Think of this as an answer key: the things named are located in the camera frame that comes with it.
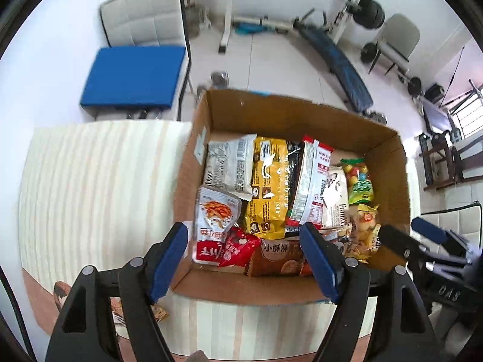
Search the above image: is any glass jar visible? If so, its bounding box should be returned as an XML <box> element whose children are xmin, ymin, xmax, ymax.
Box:
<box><xmin>188</xmin><ymin>3</ymin><xmax>211</xmax><ymax>39</ymax></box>

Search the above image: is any small yellow cat-print packet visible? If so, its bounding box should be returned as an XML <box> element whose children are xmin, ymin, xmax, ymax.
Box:
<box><xmin>152</xmin><ymin>303</ymin><xmax>169</xmax><ymax>324</ymax></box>

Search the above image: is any white orange fish snack packet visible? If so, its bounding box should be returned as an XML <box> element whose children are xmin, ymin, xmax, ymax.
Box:
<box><xmin>192</xmin><ymin>186</ymin><xmax>242</xmax><ymax>265</ymax></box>

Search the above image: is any long yellow snack packet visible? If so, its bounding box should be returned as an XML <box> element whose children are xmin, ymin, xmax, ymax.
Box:
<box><xmin>243</xmin><ymin>136</ymin><xmax>299</xmax><ymax>235</ymax></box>

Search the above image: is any white wafer packet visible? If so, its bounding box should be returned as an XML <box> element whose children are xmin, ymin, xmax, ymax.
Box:
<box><xmin>321</xmin><ymin>166</ymin><xmax>354</xmax><ymax>231</ymax></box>

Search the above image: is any small barbell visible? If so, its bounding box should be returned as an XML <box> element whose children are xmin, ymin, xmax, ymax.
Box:
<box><xmin>360</xmin><ymin>41</ymin><xmax>424</xmax><ymax>96</ymax></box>

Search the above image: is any cardboard box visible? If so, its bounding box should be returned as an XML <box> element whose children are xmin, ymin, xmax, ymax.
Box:
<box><xmin>171</xmin><ymin>88</ymin><xmax>412</xmax><ymax>306</ymax></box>

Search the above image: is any black blue sit-up bench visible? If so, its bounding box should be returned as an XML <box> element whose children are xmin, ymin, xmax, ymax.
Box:
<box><xmin>293</xmin><ymin>8</ymin><xmax>375</xmax><ymax>113</ymax></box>

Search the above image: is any window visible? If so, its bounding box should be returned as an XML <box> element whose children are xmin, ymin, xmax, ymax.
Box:
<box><xmin>449</xmin><ymin>98</ymin><xmax>483</xmax><ymax>137</ymax></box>

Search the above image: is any green candy packet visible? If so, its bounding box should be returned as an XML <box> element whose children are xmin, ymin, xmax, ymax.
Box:
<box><xmin>341</xmin><ymin>158</ymin><xmax>375</xmax><ymax>206</ymax></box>

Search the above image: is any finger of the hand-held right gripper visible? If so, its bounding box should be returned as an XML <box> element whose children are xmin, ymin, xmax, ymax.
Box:
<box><xmin>411</xmin><ymin>217</ymin><xmax>469</xmax><ymax>257</ymax></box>
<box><xmin>379</xmin><ymin>224</ymin><xmax>427</xmax><ymax>268</ymax></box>

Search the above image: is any red triangular snack packet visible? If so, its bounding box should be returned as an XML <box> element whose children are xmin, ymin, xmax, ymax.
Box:
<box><xmin>219</xmin><ymin>227</ymin><xmax>263</xmax><ymax>268</ymax></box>

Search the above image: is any white grey snack packet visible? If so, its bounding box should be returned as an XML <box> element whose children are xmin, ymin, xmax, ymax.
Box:
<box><xmin>204</xmin><ymin>135</ymin><xmax>258</xmax><ymax>199</ymax></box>

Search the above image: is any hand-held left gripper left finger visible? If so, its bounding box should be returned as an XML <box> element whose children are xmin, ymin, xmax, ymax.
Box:
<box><xmin>45</xmin><ymin>222</ymin><xmax>188</xmax><ymax>362</ymax></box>

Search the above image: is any black snack packet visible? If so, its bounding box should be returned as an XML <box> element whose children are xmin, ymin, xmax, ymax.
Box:
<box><xmin>285</xmin><ymin>139</ymin><xmax>304</xmax><ymax>234</ymax></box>

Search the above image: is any cat print table mat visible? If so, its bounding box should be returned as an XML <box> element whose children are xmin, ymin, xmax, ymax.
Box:
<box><xmin>19</xmin><ymin>121</ymin><xmax>378</xmax><ymax>357</ymax></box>

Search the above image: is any white barbell rack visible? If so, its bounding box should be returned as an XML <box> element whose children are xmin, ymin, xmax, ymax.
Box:
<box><xmin>218</xmin><ymin>0</ymin><xmax>373</xmax><ymax>54</ymax></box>

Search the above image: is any white padded chair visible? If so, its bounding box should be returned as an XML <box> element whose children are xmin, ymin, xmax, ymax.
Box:
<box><xmin>99</xmin><ymin>0</ymin><xmax>192</xmax><ymax>111</ymax></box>
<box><xmin>420</xmin><ymin>201</ymin><xmax>483</xmax><ymax>236</ymax></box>

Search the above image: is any black speaker box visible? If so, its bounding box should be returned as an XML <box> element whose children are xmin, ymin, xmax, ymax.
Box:
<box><xmin>424</xmin><ymin>83</ymin><xmax>446</xmax><ymax>103</ymax></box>

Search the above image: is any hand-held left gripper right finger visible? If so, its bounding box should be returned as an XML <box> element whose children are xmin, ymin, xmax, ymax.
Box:
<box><xmin>299</xmin><ymin>222</ymin><xmax>440</xmax><ymax>362</ymax></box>

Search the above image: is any blue seat cushion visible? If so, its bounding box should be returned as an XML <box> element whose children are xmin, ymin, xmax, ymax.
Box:
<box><xmin>78</xmin><ymin>46</ymin><xmax>187</xmax><ymax>111</ymax></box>

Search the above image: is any blue exercise gear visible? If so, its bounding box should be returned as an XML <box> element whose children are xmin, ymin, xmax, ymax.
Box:
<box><xmin>231</xmin><ymin>22</ymin><xmax>273</xmax><ymax>37</ymax></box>

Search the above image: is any grey chair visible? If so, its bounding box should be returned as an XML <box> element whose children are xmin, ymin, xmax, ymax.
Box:
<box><xmin>372</xmin><ymin>13</ymin><xmax>421</xmax><ymax>78</ymax></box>

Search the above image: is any brown biscuit packet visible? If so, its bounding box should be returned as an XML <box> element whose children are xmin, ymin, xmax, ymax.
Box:
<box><xmin>247</xmin><ymin>238</ymin><xmax>315</xmax><ymax>278</ymax></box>

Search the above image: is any red white snack packet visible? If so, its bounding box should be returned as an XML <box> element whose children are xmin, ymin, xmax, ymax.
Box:
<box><xmin>286</xmin><ymin>135</ymin><xmax>335</xmax><ymax>231</ymax></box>

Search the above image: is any brown wooden chair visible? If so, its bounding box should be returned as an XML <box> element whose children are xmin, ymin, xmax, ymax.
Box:
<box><xmin>418</xmin><ymin>131</ymin><xmax>483</xmax><ymax>192</ymax></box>

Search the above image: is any yellow bread packet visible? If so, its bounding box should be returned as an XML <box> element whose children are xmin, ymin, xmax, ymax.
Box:
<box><xmin>347</xmin><ymin>203</ymin><xmax>382</xmax><ymax>264</ymax></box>

